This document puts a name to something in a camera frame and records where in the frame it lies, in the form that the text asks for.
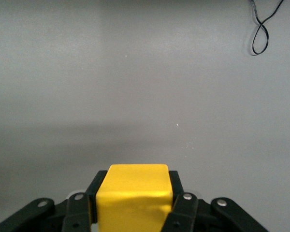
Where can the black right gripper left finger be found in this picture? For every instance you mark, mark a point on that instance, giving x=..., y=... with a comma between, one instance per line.
x=75, y=210

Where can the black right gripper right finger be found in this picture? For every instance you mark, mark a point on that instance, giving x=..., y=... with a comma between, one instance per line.
x=191, y=212

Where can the yellow block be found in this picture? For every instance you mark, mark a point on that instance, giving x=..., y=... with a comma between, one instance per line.
x=135, y=188

